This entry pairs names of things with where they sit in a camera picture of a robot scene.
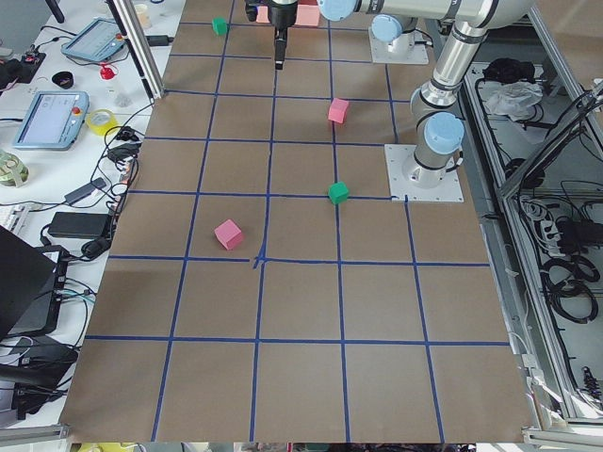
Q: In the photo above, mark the aluminium frame post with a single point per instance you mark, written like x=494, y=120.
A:
x=125, y=16

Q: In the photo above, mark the pink foam cube centre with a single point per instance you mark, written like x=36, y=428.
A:
x=338, y=110

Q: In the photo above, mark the pink plastic tray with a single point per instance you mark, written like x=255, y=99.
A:
x=307, y=15

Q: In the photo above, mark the green foam cube at edge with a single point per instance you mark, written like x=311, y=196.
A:
x=219, y=26

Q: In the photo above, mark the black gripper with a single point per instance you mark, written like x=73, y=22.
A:
x=282, y=14

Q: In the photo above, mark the red small object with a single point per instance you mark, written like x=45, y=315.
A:
x=107, y=72

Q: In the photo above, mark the green tape roll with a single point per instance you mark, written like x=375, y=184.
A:
x=14, y=172

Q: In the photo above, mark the upper teach pendant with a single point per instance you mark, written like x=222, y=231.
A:
x=99, y=41

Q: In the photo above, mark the teach pendant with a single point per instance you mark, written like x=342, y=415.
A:
x=52, y=121
x=99, y=41

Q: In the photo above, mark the white crumpled cloth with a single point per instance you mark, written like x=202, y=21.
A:
x=516, y=101

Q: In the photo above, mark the black bowl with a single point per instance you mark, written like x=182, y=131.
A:
x=63, y=79

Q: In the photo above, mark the yellow tape roll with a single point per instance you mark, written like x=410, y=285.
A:
x=102, y=122

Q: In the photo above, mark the black laptop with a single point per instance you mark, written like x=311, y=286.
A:
x=31, y=278

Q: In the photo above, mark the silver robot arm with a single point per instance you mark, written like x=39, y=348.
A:
x=336, y=11
x=439, y=136

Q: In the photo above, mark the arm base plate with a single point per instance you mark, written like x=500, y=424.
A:
x=407, y=49
x=409, y=182

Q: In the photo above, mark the black power brick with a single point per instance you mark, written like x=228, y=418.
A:
x=78, y=225

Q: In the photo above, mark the pink foam cube near edge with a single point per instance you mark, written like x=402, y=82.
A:
x=229, y=234

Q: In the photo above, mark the lower teach pendant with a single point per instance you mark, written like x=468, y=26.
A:
x=52, y=121

